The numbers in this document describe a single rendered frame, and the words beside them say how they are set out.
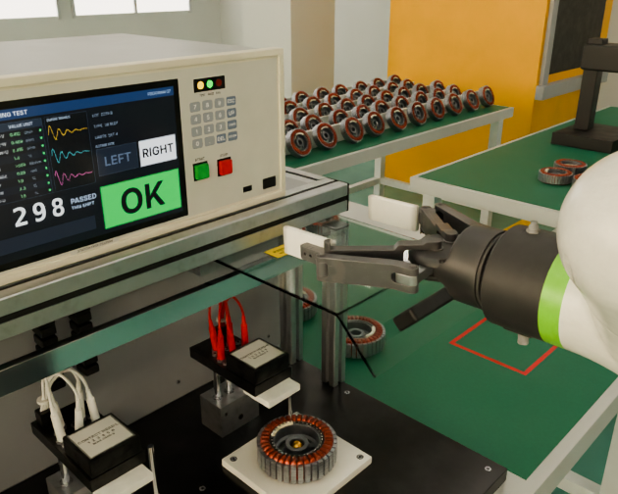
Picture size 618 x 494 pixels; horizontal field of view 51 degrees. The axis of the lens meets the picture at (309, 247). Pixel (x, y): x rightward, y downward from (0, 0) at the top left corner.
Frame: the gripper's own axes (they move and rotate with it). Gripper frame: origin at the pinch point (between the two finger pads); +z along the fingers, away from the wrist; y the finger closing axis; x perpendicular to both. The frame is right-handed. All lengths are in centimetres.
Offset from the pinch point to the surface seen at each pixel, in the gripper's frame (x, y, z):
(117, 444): -22.4, -24.3, 12.2
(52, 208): 4.1, -23.5, 19.0
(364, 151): -39, 146, 123
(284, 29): -3, 264, 297
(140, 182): 4.3, -12.7, 19.3
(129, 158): 7.4, -13.7, 19.2
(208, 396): -32.0, -4.2, 23.9
